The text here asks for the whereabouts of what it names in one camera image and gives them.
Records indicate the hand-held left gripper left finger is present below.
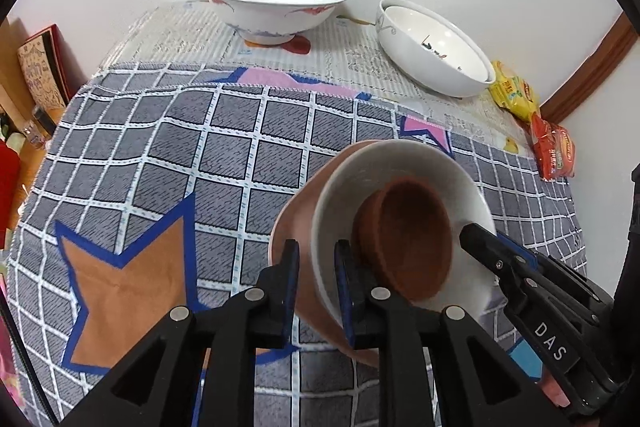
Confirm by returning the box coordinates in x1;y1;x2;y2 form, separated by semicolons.
60;238;301;427

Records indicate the yellow snack packet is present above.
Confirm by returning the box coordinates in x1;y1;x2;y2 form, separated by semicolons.
489;61;542;122

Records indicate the red paper bag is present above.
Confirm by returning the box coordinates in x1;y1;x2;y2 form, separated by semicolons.
0;142;21;233

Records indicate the blue crane print bowl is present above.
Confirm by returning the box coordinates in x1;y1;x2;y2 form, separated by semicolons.
197;0;352;46

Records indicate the large white bowl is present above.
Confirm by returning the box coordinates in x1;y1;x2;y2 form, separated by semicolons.
376;0;496;98

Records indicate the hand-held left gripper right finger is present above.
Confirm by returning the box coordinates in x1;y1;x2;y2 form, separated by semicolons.
334;239;571;427

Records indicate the white bowl with red print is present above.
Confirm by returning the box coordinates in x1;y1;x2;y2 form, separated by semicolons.
382;5;490;82

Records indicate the pink square plate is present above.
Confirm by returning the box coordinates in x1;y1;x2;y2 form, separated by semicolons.
269;141;451;368

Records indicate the red snack packet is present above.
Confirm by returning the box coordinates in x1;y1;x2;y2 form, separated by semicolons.
530;113;576;180

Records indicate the small white bowl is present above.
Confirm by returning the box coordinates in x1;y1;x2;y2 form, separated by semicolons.
311;141;497;315

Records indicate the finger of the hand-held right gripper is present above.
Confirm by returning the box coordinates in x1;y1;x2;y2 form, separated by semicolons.
497;231;614;324
459;222;539;304

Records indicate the small glass jar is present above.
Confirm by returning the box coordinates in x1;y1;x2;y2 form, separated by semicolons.
22;106;58;148

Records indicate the grey checked star tablecloth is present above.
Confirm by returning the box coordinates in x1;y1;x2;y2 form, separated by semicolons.
7;62;588;427

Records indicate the small brown bowl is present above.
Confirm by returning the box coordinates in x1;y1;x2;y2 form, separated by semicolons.
351;177;455;303

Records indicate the brown wooden door frame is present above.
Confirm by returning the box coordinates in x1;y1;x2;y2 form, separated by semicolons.
540;14;638;122

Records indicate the person's right hand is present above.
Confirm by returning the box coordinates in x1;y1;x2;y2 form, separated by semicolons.
537;369;571;408

